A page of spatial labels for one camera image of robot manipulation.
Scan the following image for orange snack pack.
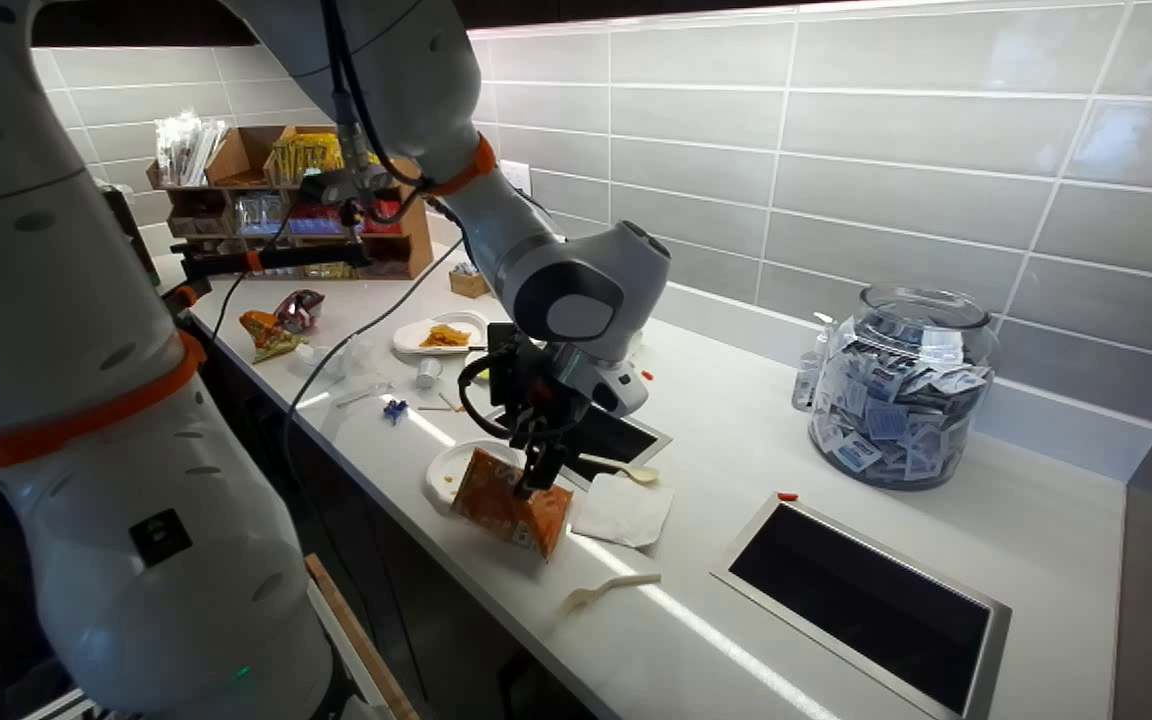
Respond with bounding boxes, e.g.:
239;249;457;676
451;446;576;559

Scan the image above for white plastic fork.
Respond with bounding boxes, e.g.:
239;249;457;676
565;574;662;616

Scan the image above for thin dark cable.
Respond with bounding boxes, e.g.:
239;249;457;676
284;236;466;431

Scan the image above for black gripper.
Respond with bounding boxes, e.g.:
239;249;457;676
478;320;607;505

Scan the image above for wooden organizer shelf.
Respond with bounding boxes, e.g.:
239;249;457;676
152;119;437;286

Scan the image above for white paper napkin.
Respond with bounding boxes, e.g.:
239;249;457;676
570;473;676;552

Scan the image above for glass jar with packets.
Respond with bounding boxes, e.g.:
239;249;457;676
806;279;1000;491

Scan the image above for steel framed counter opening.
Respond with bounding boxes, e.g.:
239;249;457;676
711;491;1012;720
560;395;672;489

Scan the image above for white plastic bag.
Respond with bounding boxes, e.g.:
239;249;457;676
152;108;228;193

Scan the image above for white plastic spoon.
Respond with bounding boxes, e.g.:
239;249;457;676
576;453;662;489

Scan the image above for crumpled orange purple wrapper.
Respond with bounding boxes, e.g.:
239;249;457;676
237;287;327;370

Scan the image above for small plate with orange snack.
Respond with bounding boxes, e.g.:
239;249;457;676
386;314;492;359

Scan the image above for white paper plate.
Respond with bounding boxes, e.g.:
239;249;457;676
420;437;529;514

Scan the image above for yellow snack packets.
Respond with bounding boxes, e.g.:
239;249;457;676
263;125;350;183

